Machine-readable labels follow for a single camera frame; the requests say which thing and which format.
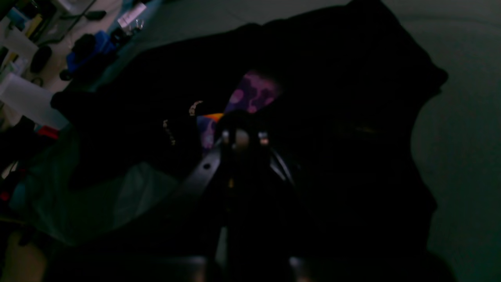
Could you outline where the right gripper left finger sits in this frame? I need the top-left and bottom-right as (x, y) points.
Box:
(59, 145), (225, 282)

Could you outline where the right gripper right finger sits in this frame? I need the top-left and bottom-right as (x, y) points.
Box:
(268, 133), (451, 282)

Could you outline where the black t-shirt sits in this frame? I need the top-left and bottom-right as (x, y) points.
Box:
(45, 0), (449, 282)

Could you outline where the red cube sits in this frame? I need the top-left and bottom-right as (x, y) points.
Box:
(36, 126), (59, 140)

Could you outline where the translucent plastic cup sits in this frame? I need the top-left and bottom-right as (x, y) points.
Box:
(0, 73), (69, 130)

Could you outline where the blue block with knob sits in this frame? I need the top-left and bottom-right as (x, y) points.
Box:
(60, 30), (117, 80)

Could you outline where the white card box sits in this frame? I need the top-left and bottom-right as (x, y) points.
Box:
(117, 2), (147, 29)

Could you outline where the black computer mouse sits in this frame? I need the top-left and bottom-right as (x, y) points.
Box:
(30, 46), (52, 73)

